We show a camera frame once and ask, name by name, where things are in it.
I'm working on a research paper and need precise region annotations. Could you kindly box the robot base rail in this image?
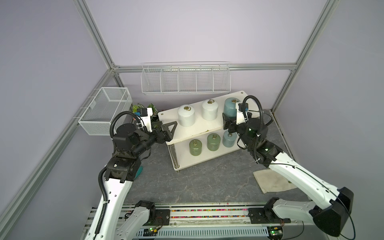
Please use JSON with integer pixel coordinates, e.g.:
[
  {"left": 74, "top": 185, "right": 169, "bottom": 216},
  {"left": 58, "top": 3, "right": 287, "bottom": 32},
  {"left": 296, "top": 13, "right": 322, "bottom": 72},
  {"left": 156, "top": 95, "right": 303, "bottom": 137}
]
[{"left": 80, "top": 202, "right": 319, "bottom": 240}]

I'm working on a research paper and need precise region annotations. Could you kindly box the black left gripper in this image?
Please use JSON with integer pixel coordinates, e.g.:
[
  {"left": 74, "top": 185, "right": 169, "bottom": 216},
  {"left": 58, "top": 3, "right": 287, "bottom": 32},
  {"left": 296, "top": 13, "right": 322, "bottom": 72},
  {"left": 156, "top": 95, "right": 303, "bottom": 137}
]
[{"left": 132, "top": 120, "right": 177, "bottom": 157}]

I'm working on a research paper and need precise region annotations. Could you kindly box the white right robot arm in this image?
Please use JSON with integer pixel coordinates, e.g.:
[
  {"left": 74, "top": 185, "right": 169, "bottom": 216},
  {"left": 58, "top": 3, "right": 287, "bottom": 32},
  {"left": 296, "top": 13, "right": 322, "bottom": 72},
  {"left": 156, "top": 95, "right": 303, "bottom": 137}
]
[{"left": 223, "top": 95, "right": 354, "bottom": 237}]

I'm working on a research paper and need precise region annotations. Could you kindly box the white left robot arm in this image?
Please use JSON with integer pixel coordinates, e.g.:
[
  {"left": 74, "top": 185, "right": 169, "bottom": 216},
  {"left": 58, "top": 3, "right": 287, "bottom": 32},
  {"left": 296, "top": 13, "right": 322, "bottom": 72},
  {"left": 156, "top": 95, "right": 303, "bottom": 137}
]
[{"left": 85, "top": 108, "right": 178, "bottom": 240}]

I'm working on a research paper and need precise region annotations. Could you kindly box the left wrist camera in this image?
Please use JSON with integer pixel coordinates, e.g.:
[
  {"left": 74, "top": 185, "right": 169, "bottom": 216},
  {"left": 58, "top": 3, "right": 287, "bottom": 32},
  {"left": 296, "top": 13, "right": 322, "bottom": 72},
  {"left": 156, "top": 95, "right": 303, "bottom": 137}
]
[{"left": 136, "top": 108, "right": 153, "bottom": 133}]

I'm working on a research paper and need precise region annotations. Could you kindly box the light green tea canister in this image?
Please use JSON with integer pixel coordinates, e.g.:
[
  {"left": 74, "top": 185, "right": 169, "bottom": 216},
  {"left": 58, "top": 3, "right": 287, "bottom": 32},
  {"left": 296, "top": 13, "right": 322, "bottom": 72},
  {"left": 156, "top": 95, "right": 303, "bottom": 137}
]
[{"left": 207, "top": 133, "right": 221, "bottom": 152}]

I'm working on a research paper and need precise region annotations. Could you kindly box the white two-tier shelf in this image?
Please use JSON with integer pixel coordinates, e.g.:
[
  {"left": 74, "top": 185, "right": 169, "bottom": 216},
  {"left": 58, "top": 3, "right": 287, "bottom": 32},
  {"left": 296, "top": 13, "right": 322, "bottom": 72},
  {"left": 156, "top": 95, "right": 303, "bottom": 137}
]
[{"left": 167, "top": 91, "right": 248, "bottom": 171}]

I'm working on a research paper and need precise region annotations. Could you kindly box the aluminium frame of enclosure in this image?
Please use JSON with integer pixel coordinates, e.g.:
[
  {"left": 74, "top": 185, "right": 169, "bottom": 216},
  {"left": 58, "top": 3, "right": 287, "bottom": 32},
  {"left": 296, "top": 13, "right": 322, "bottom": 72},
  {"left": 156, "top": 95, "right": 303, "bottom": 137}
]
[{"left": 1, "top": 1, "right": 326, "bottom": 240}]

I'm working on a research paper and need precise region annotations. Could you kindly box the green artificial plant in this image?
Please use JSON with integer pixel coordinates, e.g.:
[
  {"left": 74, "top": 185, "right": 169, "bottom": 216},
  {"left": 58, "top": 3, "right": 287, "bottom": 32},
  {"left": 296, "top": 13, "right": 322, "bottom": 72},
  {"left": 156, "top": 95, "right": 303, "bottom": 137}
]
[{"left": 133, "top": 103, "right": 159, "bottom": 122}]

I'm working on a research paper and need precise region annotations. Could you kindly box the dark green tea canister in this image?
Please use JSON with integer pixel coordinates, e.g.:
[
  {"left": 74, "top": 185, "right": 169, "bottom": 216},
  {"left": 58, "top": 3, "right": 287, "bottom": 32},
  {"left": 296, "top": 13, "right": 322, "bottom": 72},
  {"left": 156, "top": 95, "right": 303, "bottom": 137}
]
[{"left": 189, "top": 139, "right": 202, "bottom": 156}]

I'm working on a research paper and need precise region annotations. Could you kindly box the white mesh side basket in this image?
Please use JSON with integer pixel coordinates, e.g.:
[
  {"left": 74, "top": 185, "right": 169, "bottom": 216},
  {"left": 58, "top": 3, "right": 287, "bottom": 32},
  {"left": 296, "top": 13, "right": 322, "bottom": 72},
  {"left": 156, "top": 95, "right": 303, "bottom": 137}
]
[{"left": 78, "top": 87, "right": 133, "bottom": 136}]

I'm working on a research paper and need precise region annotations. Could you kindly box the beige work glove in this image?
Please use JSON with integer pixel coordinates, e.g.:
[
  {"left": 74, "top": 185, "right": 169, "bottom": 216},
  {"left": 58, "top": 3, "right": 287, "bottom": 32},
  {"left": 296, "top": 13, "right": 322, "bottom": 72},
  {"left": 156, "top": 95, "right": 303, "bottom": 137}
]
[{"left": 253, "top": 169, "right": 297, "bottom": 194}]

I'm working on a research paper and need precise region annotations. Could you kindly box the green rubber glove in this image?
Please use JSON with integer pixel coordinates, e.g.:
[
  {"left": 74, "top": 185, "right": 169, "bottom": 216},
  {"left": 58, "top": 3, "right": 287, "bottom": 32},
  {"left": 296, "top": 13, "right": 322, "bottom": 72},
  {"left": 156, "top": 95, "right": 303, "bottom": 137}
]
[{"left": 134, "top": 166, "right": 143, "bottom": 180}]

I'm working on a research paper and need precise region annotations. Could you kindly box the white tea canister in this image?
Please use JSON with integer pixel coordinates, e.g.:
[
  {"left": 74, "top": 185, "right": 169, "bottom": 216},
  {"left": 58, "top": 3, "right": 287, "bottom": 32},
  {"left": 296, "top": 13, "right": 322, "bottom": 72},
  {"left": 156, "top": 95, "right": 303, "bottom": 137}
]
[
  {"left": 202, "top": 99, "right": 219, "bottom": 121},
  {"left": 178, "top": 105, "right": 195, "bottom": 127}
]

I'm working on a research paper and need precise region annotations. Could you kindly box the small blue tea canister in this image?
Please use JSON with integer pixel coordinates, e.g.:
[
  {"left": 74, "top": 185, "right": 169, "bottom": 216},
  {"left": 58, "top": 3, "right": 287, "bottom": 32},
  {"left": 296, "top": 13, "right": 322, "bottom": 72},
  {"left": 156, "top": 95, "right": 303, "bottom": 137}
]
[{"left": 222, "top": 131, "right": 237, "bottom": 148}]

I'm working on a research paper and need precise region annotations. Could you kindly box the large blue-grey tea canister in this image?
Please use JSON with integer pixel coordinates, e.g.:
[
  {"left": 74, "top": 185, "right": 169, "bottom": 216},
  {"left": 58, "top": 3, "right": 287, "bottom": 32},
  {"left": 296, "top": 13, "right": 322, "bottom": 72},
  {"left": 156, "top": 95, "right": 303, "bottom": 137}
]
[{"left": 223, "top": 98, "right": 240, "bottom": 118}]

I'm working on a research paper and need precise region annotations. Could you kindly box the long white wire basket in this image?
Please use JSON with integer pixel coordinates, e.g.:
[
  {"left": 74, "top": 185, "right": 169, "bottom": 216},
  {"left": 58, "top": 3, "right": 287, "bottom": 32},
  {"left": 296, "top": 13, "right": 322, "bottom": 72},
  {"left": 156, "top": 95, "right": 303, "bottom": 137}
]
[{"left": 141, "top": 62, "right": 232, "bottom": 95}]

